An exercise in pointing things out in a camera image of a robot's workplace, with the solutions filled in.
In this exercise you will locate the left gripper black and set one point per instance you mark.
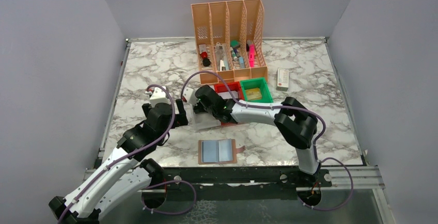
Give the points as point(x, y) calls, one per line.
point(180, 119)

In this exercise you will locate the green plastic bin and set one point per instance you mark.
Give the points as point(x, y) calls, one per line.
point(260, 83)

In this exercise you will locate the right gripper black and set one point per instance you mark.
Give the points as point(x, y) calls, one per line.
point(198, 107)

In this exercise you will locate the teal capped marker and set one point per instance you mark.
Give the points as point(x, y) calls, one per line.
point(234, 44)

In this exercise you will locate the brown leather card holder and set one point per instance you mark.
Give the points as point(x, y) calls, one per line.
point(219, 151)

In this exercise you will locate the white red small box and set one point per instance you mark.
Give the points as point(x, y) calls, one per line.
point(282, 79)

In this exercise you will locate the red black small object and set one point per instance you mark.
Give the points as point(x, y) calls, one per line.
point(205, 59)

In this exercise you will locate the white plastic bin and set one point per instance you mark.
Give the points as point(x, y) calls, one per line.
point(202, 120)

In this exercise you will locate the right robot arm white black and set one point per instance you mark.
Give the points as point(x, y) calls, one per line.
point(297, 125)

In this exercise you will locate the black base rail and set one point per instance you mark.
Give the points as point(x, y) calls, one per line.
point(235, 183)

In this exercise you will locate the gold card stack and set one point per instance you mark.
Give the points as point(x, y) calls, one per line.
point(253, 94)

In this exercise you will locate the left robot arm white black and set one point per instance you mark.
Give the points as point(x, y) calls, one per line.
point(126, 170)

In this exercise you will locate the blue white marker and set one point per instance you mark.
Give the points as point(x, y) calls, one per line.
point(241, 62)

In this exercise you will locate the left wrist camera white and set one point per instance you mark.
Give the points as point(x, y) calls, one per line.
point(158, 96)

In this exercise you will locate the white card stack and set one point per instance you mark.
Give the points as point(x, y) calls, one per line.
point(228, 95)

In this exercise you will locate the peach desk file organizer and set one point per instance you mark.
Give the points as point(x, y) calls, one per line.
point(216, 24)

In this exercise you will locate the pink highlighter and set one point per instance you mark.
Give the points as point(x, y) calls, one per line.
point(251, 54)

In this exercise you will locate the red plastic bin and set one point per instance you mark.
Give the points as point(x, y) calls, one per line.
point(235, 86)

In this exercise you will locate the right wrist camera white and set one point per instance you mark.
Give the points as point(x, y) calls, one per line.
point(189, 96)

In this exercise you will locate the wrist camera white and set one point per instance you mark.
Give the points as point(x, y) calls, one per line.
point(158, 96)
point(189, 96)

